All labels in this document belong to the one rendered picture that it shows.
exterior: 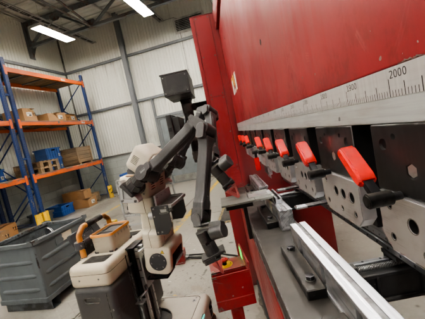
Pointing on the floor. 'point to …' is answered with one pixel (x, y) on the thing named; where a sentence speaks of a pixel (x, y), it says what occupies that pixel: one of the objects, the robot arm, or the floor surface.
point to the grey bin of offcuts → (38, 265)
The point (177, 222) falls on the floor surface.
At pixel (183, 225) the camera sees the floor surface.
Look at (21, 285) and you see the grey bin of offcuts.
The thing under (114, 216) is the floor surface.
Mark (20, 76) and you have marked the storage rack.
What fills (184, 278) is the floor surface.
